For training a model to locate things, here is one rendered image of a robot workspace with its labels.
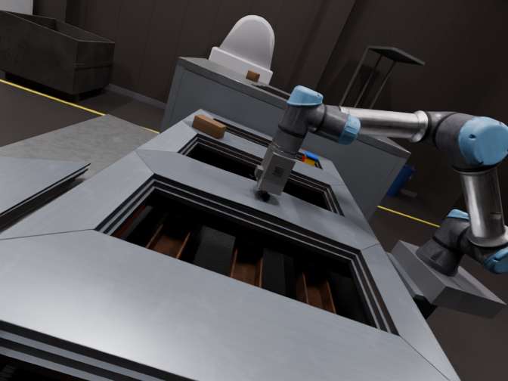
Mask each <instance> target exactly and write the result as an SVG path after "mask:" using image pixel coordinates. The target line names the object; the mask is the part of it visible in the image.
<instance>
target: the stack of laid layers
mask: <svg viewBox="0 0 508 381"><path fill-rule="evenodd" d="M214 120H215V121H217V122H220V123H221V124H223V125H226V126H227V128H226V130H225V131H226V132H229V133H231V134H233V135H236V136H239V137H241V138H244V139H246V140H248V141H251V142H254V143H256V144H259V145H262V146H263V147H267V148H268V145H269V144H270V143H271V142H273V141H269V140H268V139H265V138H262V137H260V136H258V135H254V134H253V133H250V132H247V131H245V130H242V129H239V128H237V127H235V126H232V125H229V124H227V123H225V122H222V121H220V120H217V119H214ZM196 146H198V147H201V148H203V149H206V150H209V151H211V152H213V153H217V154H219V155H221V156H224V157H227V158H229V159H231V160H234V161H237V162H239V163H242V164H244V165H247V166H250V167H252V168H254V169H255V168H256V166H257V165H259V166H260V165H261V163H262V160H263V159H262V158H260V157H257V156H254V155H252V154H250V153H247V152H244V151H242V150H238V149H237V148H234V147H231V146H229V145H226V144H223V143H221V142H219V141H216V140H213V139H211V138H208V137H206V136H204V135H200V134H198V133H197V134H196V135H195V136H194V137H193V138H192V139H191V140H190V141H189V142H187V143H186V145H184V146H183V147H182V148H181V149H180V150H179V151H178V152H177V153H180V154H182V155H185V156H188V155H189V154H190V153H191V152H192V151H193V150H194V149H195V148H196ZM287 181H288V182H291V183H294V184H297V185H298V186H301V187H304V188H307V189H309V190H311V191H314V192H317V193H319V194H322V195H323V197H324V201H325V203H326V205H327V209H328V211H331V212H334V213H336V214H338V215H342V216H344V215H343V213H342V210H341V208H340V206H339V204H338V202H337V199H336V197H335V195H334V193H333V190H332V188H331V186H330V185H328V184H325V183H323V182H321V181H318V180H316V179H313V178H310V177H308V176H306V175H303V174H300V173H298V172H294V171H293V170H292V171H291V173H290V176H289V178H288V180H287ZM153 193H155V194H158V195H160V196H162V197H166V198H169V199H170V200H174V201H177V202H179V203H183V204H184V205H187V206H191V207H193V208H195V209H199V210H201V211H204V212H207V213H209V214H212V215H215V216H218V217H220V218H223V219H226V220H228V221H232V222H234V223H237V224H239V225H242V226H244V227H247V228H251V229H253V230H255V231H259V232H261V233H263V234H267V235H269V236H272V237H275V238H277V239H280V240H283V241H286V242H288V243H291V244H294V245H297V246H300V247H302V248H305V249H308V250H311V251H312V252H316V253H319V254H321V255H323V256H327V257H329V258H332V259H335V260H337V261H340V262H343V263H346V264H348V266H349V268H350V271H351V273H352V276H353V279H354V281H355V285H356V287H357V289H358V293H359V295H360V297H361V301H362V303H363V306H364V309H365V311H366V314H367V317H368V320H369V322H370V325H371V326H372V327H375V328H377V329H380V330H383V331H386V332H388V333H392V334H395V335H396V336H399V335H398V331H397V330H396V328H395V325H394V323H393V321H392V319H391V317H390V314H389V312H388V310H387V308H386V305H385V303H384V301H383V299H382V297H381V295H380V293H379V290H378V289H377V287H376V284H375V282H374V280H373V278H372V275H371V273H370V271H369V269H368V267H367V264H366V262H365V261H364V257H363V256H362V254H361V251H360V250H359V249H356V248H353V247H350V246H347V245H345V244H343V243H339V242H337V241H335V240H331V239H329V238H327V237H324V236H321V235H320V234H316V233H314V232H312V231H309V230H306V229H304V228H301V227H299V226H297V225H294V224H292V223H289V222H288V221H284V220H283V219H280V218H278V217H275V216H272V215H269V214H267V213H265V212H261V211H258V210H257V209H253V208H251V207H248V206H244V205H242V204H239V203H235V202H233V201H230V200H226V199H224V198H221V197H217V196H215V195H213V194H209V193H207V192H204V191H201V190H198V189H196V188H193V187H189V186H187V185H185V184H181V183H179V182H177V181H173V180H171V179H168V178H165V177H163V176H161V175H157V174H153V175H152V176H151V177H150V178H149V179H148V180H146V181H145V182H144V183H143V184H142V185H141V186H140V187H139V188H138V189H137V190H136V191H135V192H134V193H133V194H132V195H131V196H130V197H129V198H128V199H126V200H125V201H124V202H123V203H122V204H121V205H120V206H119V207H118V208H116V209H115V210H114V211H113V212H112V213H111V214H110V215H109V216H108V217H107V218H105V219H104V220H103V221H102V222H101V223H100V224H99V225H98V226H97V227H96V228H95V229H92V230H95V231H99V232H101V233H104V234H107V235H110V236H112V237H114V236H115V234H116V233H117V232H118V231H119V230H120V229H121V228H122V227H123V226H124V224H125V223H126V222H127V221H128V220H129V219H130V218H131V217H132V216H133V215H134V214H135V213H136V212H137V211H138V210H139V209H140V208H141V207H142V205H143V204H144V203H145V202H146V201H147V200H148V199H149V198H150V196H151V195H152V194H153ZM344 217H345V216H344ZM0 363H3V364H7V365H10V366H13V367H18V368H20V369H23V370H28V371H30V372H33V373H38V374H41V375H43V376H48V377H51V378H54V379H58V380H61V381H193V380H191V379H187V378H184V377H181V376H177V375H175V374H171V373H167V372H165V371H162V370H157V369H155V368H152V367H148V366H145V365H143V364H138V363H135V362H133V361H128V360H126V359H123V358H118V357H116V356H113V355H109V354H106V353H103V352H99V351H96V350H94V349H91V348H86V347H84V346H81V345H77V344H74V343H71V342H68V341H64V340H62V339H58V338H54V337H52V336H48V335H45V334H42V333H38V332H36V331H32V330H28V329H26V328H23V327H19V326H16V325H13V324H9V323H6V322H4V321H0Z"/></svg>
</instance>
